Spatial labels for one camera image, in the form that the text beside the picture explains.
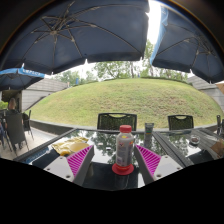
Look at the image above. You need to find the navy umbrella with blue edge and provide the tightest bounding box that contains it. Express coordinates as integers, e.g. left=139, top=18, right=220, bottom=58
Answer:
left=149, top=4, right=224, bottom=84

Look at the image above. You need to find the person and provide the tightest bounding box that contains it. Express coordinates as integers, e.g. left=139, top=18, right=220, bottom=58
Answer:
left=4, top=97, right=29, bottom=134

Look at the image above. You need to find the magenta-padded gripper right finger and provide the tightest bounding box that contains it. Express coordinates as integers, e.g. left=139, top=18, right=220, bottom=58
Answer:
left=133, top=144, right=184, bottom=185

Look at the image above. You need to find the row of green trees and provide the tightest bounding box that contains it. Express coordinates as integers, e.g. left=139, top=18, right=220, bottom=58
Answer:
left=53, top=39, right=189, bottom=86

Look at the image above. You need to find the brown paper bag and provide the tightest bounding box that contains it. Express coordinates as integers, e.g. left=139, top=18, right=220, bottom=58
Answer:
left=210, top=139, right=224, bottom=158

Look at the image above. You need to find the navy umbrella with white lettering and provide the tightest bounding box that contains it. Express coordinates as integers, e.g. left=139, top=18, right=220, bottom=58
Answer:
left=0, top=67, right=46, bottom=92

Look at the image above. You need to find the yellow crinkled snack packet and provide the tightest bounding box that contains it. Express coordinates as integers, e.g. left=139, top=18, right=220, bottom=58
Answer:
left=51, top=136, right=90, bottom=157

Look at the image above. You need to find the large navy patio umbrella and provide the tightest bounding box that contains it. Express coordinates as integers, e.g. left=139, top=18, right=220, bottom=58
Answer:
left=0, top=0, right=150, bottom=76

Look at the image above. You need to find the small glass ashtray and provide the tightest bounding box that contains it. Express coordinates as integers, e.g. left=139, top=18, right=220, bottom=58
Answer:
left=189, top=134, right=201, bottom=146

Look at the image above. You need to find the grey tube with coloured label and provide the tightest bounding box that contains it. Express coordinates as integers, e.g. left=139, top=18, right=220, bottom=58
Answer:
left=144, top=122, right=155, bottom=135

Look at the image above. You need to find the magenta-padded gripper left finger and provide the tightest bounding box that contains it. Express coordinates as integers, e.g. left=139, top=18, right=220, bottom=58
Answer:
left=43, top=144, right=95, bottom=187

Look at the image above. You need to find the clear bottle with red cap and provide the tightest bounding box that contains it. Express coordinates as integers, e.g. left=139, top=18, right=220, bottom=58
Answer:
left=114, top=124, right=135, bottom=168

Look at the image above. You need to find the dark wicker patio chair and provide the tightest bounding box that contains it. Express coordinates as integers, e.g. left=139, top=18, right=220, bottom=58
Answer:
left=3, top=112, right=29, bottom=156
left=215, top=114, right=224, bottom=136
left=22, top=109, right=34, bottom=139

